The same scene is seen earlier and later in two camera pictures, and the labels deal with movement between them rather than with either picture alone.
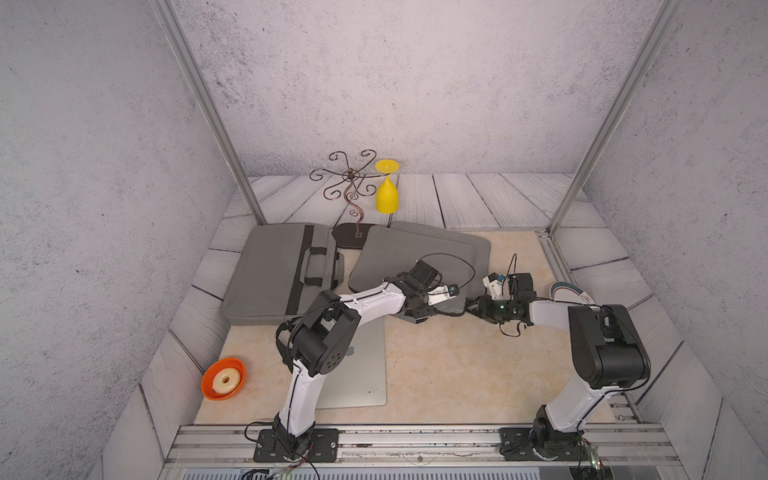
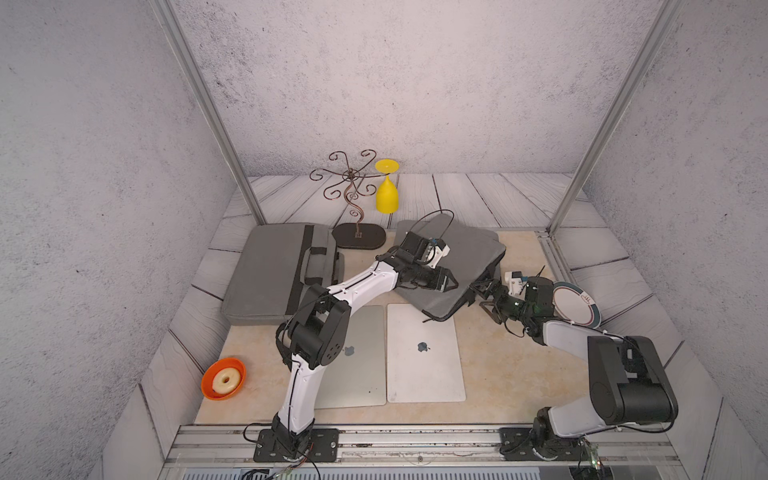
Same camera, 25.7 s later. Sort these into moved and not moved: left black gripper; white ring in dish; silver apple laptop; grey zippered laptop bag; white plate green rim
Moved: left black gripper
Not moved: silver apple laptop; white ring in dish; white plate green rim; grey zippered laptop bag
